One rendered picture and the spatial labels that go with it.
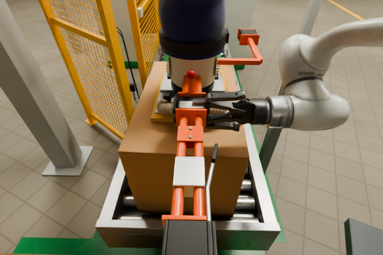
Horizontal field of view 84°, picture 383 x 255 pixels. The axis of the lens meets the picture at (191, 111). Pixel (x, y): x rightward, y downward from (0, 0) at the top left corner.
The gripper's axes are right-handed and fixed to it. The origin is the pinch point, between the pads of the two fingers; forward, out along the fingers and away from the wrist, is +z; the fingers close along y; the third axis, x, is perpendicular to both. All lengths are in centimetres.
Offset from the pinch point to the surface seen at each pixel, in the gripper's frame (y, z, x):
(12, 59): 12, 96, 56
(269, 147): 65, -47, 44
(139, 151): 12.7, 15.9, -3.9
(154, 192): 35.8, 14.2, -4.3
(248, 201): 53, -25, 2
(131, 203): 54, 27, 1
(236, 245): 62, -18, -12
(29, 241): 107, 101, 2
